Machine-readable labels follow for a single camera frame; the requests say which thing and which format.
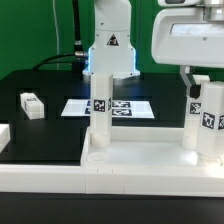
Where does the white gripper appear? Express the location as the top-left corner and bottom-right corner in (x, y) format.
(151, 7), (224, 99)

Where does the white desk tabletop tray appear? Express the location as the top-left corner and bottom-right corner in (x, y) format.
(81, 126), (221, 167)

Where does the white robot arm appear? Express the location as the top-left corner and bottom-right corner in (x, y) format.
(83, 0), (224, 98)

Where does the white marker sheet with tags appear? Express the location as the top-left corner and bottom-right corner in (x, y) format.
(61, 99), (154, 119)

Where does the white front fence bar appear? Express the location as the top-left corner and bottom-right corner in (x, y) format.
(0, 165), (224, 197)

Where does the white left fence block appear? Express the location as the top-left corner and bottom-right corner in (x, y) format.
(0, 124), (10, 153)

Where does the black cable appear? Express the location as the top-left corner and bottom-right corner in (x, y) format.
(31, 0), (90, 71)

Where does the white thin cable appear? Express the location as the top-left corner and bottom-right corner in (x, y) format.
(51, 0), (61, 71)

